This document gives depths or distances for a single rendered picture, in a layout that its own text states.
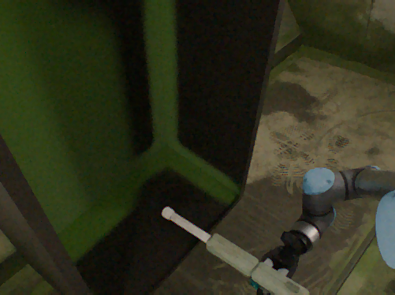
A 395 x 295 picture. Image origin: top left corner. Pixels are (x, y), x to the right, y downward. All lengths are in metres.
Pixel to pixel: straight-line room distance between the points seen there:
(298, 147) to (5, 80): 1.55
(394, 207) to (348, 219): 1.21
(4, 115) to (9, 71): 0.10
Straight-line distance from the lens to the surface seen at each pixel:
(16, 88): 0.91
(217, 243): 1.08
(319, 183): 1.13
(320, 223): 1.21
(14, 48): 0.87
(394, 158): 2.13
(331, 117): 2.31
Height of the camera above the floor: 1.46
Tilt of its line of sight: 47 degrees down
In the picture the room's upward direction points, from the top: 7 degrees counter-clockwise
